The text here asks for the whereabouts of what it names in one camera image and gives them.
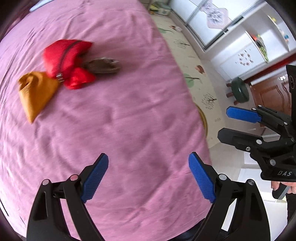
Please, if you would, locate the right hand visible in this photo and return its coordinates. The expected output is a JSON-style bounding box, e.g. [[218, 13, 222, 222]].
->
[[270, 181, 296, 195]]

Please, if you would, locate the green round stool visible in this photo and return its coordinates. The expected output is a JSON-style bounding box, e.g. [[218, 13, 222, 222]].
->
[[226, 77, 249, 105]]

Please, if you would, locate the cartoon tree play mat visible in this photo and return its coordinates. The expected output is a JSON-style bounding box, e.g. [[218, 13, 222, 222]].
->
[[152, 15, 225, 148]]

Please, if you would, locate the white shelf cabinet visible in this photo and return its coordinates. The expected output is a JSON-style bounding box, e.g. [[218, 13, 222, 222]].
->
[[209, 4, 295, 81]]

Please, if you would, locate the white sliding wardrobe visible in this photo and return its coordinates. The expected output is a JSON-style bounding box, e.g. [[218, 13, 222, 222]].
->
[[169, 0, 262, 50]]

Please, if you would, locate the pink bed sheet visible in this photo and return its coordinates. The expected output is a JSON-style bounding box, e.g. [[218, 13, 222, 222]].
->
[[1, 1, 211, 240]]

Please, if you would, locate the small toy on mat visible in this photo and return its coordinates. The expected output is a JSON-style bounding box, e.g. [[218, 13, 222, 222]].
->
[[170, 26, 182, 33]]

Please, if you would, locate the orange cloth bag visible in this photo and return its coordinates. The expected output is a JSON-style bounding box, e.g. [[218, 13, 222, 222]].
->
[[18, 71, 60, 123]]

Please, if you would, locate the white storage box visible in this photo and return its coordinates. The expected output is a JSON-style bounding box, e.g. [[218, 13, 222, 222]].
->
[[151, 1, 171, 16]]

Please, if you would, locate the brown crumpled wrapper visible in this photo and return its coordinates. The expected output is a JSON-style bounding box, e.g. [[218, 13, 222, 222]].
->
[[83, 57, 121, 74]]

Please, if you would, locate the folded light blue blanket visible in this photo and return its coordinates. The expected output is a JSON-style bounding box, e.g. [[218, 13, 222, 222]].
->
[[29, 0, 53, 12]]

